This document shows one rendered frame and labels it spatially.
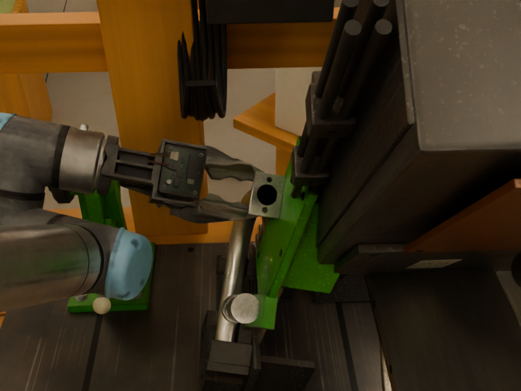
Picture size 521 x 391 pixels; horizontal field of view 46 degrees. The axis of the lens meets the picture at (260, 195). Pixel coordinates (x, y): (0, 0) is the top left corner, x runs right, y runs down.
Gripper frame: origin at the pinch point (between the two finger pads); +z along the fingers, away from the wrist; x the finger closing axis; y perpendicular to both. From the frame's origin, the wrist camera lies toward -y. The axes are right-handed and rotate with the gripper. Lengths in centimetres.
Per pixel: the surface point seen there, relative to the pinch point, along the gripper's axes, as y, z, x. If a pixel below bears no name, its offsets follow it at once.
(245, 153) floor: -210, 33, 45
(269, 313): 2.0, 3.0, -14.6
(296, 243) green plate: 8.4, 3.4, -5.9
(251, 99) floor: -245, 37, 82
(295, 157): 19.7, -1.2, 1.8
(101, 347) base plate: -23.9, -16.4, -25.1
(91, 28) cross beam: -25.7, -27.3, 25.6
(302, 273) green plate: 3.6, 6.1, -9.0
